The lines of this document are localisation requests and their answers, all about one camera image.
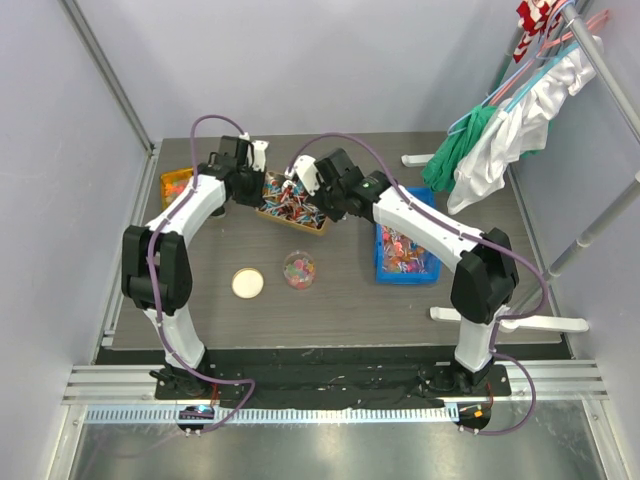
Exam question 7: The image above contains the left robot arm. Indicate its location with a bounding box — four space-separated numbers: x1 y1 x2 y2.
121 134 269 399

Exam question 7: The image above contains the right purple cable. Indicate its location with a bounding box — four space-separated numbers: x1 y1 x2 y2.
285 132 550 437

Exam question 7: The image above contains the red white garment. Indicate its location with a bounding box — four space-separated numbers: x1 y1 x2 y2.
512 0 571 64

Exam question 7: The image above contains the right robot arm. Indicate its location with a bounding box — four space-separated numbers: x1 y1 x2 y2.
288 148 519 395

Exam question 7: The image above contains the white clothes rack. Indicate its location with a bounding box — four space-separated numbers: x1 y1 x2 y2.
400 0 640 334

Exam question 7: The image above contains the green garment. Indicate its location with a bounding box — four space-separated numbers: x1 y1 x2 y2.
421 105 497 193

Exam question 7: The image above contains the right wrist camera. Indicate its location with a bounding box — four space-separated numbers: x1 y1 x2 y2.
284 155 320 196

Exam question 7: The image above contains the gold tin of star candies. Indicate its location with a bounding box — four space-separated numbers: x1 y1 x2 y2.
159 167 226 217

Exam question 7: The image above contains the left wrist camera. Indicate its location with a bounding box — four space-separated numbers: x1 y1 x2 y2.
239 132 269 173

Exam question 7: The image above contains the beige jar lid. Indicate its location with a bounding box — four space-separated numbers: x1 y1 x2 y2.
231 268 264 300

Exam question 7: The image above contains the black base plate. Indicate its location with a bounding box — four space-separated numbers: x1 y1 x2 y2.
95 341 571 393

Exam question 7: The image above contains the blue plastic bin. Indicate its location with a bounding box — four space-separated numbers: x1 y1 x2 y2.
373 186 444 286

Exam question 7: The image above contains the gold tin of lollipops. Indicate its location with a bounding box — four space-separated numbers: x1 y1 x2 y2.
255 172 329 236

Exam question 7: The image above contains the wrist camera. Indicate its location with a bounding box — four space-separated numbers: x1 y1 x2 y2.
284 155 320 196
239 132 269 173

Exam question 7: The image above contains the clear plastic jar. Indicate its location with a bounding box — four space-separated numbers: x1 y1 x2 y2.
283 251 316 290

